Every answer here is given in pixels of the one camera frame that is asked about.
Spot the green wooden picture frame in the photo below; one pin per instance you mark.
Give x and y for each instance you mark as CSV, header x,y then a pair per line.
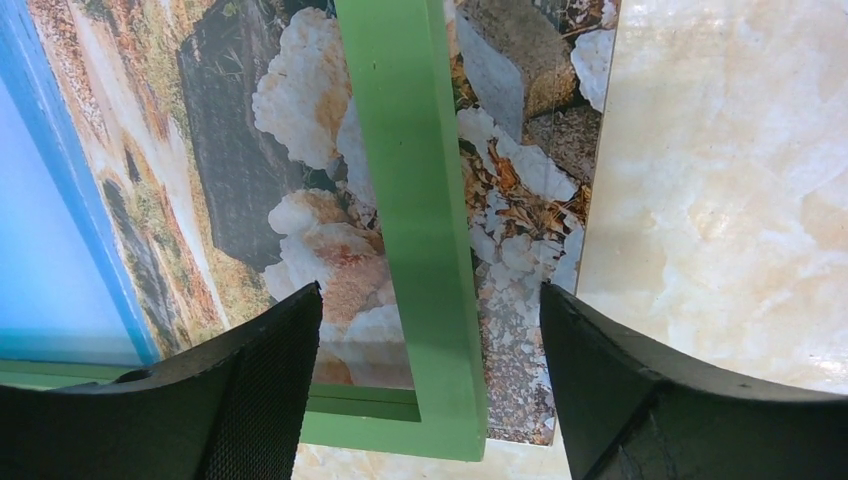
x,y
63,324

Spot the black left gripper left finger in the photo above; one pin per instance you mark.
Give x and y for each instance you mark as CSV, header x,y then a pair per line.
x,y
229,408

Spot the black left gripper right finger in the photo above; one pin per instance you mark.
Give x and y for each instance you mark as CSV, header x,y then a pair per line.
x,y
630,407

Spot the beach landscape photo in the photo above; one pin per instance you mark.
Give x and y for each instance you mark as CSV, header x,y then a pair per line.
x,y
215,153

